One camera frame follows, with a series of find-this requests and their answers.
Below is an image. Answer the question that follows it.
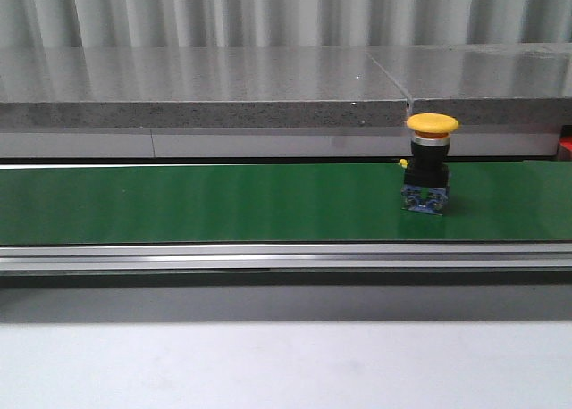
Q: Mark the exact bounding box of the yellow mushroom button top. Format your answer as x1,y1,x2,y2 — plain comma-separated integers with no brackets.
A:
399,113,459,215

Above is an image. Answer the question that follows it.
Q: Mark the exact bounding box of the grey stone slab left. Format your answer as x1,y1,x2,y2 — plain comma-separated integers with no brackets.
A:
1,47,407,129

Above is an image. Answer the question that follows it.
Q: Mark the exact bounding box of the grey stone slab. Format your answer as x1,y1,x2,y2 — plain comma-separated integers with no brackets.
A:
1,47,407,129
367,44,571,131

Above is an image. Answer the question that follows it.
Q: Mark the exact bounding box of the grey stone slab right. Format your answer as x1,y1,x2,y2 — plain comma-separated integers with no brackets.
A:
367,44,571,131

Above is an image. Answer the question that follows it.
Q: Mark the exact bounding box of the green conveyor belt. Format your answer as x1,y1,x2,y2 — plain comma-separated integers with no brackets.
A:
1,161,571,246

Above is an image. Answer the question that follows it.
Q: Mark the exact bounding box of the red plastic tray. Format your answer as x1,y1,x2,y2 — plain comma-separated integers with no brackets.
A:
557,125,572,161

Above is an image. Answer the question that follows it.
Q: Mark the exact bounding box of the white corrugated curtain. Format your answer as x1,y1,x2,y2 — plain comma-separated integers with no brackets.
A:
1,0,571,48

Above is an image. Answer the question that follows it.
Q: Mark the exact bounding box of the silver conveyor frame rail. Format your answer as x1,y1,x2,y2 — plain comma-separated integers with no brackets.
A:
1,242,571,274

